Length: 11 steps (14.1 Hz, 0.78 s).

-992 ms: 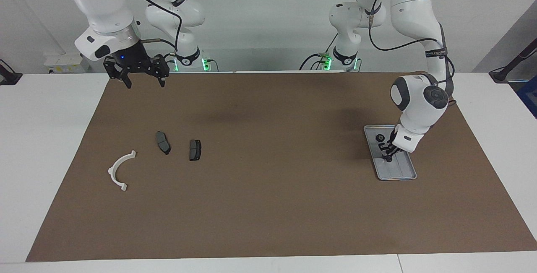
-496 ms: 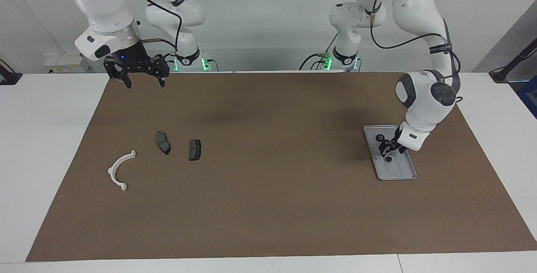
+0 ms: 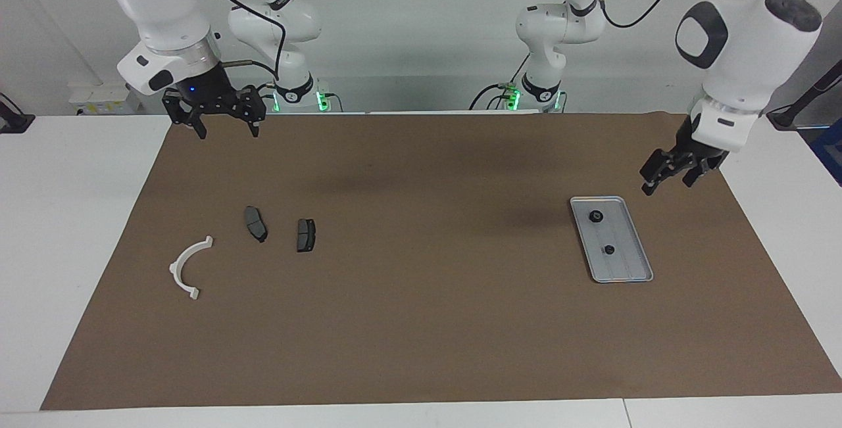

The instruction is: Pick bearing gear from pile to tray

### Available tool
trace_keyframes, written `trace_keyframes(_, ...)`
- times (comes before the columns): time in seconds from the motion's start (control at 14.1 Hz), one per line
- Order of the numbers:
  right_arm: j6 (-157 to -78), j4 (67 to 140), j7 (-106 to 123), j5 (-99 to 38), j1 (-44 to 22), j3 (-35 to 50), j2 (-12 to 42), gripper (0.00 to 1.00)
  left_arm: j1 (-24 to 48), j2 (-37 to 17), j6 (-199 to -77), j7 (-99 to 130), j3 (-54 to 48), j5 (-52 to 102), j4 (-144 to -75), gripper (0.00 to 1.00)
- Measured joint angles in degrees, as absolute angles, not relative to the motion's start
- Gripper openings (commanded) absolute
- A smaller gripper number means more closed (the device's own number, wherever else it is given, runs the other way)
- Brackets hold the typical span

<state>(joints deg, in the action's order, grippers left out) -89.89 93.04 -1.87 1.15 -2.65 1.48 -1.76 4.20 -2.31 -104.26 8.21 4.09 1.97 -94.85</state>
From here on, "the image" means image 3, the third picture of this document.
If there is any silver metal tray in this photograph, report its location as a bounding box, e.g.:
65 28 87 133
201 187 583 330
570 196 655 283

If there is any long dark brake pad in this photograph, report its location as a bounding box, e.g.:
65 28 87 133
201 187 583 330
244 206 268 243

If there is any white power socket box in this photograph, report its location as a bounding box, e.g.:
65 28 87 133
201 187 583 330
69 83 141 115

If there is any blue box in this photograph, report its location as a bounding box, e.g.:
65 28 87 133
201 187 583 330
810 119 842 185

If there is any black table clamp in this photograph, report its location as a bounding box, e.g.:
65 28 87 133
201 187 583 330
0 93 35 134

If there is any brown table mat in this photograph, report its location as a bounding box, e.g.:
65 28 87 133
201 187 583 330
41 112 842 410

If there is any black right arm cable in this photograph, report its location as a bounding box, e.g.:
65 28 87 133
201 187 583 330
187 0 287 82

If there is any white curved plastic bracket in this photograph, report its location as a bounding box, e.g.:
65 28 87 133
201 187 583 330
169 236 214 300

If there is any black left base cable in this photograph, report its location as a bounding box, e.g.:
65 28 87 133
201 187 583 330
469 53 530 111

